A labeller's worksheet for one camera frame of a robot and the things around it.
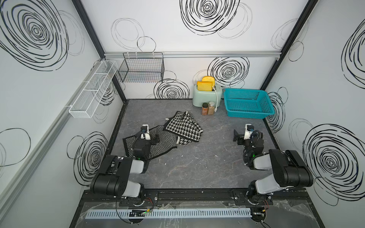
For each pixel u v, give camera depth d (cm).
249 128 77
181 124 98
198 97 106
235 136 84
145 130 75
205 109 105
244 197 74
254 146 69
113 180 43
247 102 119
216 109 109
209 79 107
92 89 78
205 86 107
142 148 66
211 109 105
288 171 44
